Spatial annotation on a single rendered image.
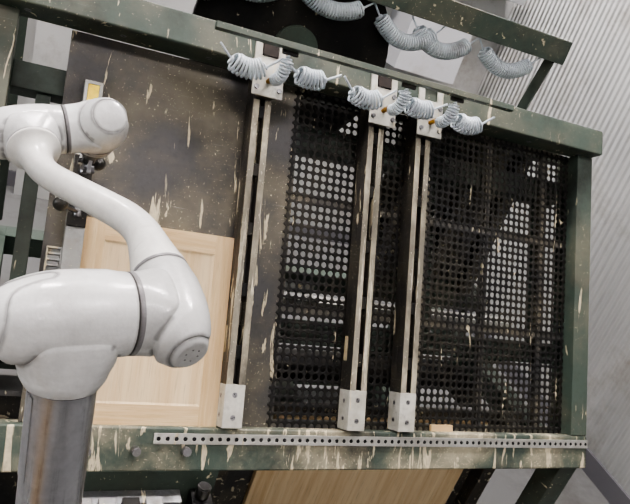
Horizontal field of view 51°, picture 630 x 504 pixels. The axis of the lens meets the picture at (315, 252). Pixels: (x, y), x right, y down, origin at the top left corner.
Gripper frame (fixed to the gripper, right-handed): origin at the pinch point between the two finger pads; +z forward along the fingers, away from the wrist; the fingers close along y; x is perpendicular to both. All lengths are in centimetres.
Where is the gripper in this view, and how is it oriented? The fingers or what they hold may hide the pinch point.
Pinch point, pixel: (85, 159)
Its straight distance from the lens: 182.2
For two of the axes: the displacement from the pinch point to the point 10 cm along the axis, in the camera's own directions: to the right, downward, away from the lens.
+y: -0.8, 9.9, -1.4
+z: -4.3, 0.9, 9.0
